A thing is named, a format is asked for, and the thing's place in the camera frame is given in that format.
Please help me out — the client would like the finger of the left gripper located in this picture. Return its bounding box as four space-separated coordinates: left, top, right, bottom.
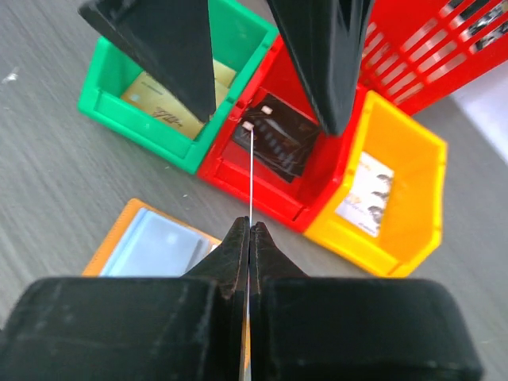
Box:
268 0 374 136
78 0 217 121

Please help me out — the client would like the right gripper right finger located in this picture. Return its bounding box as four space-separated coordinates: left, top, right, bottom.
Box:
249 223 483 380

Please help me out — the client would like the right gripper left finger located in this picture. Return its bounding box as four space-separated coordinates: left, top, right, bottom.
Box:
1 217 250 380

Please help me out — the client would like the thin card seen edge-on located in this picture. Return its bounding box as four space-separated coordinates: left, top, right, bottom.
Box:
242 121 254 380

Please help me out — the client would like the yellow leather card holder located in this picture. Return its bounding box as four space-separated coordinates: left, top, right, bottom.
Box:
83 198 221 277

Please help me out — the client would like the gold card in green bin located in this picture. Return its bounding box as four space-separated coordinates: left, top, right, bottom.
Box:
121 60 237 140

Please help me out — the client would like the black card in red bin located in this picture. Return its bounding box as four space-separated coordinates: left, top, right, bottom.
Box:
233 94 321 183

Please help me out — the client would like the white card in yellow bin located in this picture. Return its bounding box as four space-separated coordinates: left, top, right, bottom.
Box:
335 152 394 237

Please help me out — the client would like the green plastic bin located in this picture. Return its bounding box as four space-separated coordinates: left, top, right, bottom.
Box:
78 1 278 174

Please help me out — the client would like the red plastic shopping basket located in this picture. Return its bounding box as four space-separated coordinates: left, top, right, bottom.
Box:
359 0 507 115

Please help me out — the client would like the red plastic bin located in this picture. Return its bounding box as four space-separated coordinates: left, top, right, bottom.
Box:
198 37 366 233

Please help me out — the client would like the yellow plastic bin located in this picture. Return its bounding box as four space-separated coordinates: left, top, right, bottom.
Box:
304 90 448 278

